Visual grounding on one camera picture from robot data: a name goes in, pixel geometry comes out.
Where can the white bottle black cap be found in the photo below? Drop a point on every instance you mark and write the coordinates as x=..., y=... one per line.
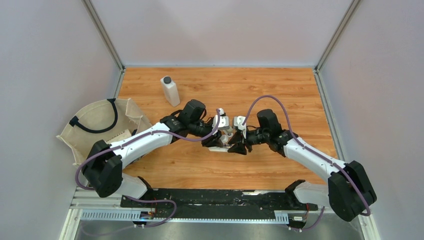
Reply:
x=170, y=91

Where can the beige canvas tote bag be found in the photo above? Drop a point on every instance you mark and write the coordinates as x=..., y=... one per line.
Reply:
x=101, y=120

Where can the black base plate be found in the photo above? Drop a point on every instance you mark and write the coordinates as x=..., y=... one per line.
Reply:
x=221, y=203

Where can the aluminium frame rail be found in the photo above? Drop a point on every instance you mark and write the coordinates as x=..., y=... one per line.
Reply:
x=96, y=19

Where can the cream tube in bag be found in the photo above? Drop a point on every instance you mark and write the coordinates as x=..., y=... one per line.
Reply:
x=119, y=136

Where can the grey slotted cable duct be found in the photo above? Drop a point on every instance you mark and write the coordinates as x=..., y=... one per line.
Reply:
x=136, y=216

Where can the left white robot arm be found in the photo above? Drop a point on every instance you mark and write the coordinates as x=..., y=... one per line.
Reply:
x=102, y=171

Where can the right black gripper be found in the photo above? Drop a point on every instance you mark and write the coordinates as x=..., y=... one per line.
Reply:
x=239, y=147

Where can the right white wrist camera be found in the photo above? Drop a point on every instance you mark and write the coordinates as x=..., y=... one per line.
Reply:
x=239, y=124

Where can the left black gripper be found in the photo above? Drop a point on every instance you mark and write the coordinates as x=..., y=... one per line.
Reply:
x=212, y=141

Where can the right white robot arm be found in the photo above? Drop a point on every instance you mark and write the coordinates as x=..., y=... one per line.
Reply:
x=347, y=191

